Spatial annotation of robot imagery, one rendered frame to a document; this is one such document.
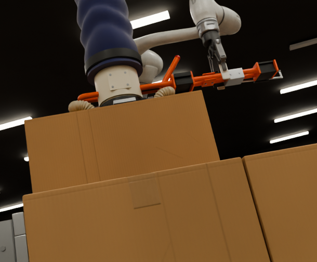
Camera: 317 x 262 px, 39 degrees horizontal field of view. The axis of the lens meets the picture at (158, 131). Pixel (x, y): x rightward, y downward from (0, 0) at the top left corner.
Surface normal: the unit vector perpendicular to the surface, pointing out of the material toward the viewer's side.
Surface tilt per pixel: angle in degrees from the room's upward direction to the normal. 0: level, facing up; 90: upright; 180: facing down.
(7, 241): 90
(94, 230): 90
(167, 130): 90
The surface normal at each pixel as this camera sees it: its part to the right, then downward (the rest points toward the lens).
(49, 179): 0.05, -0.34
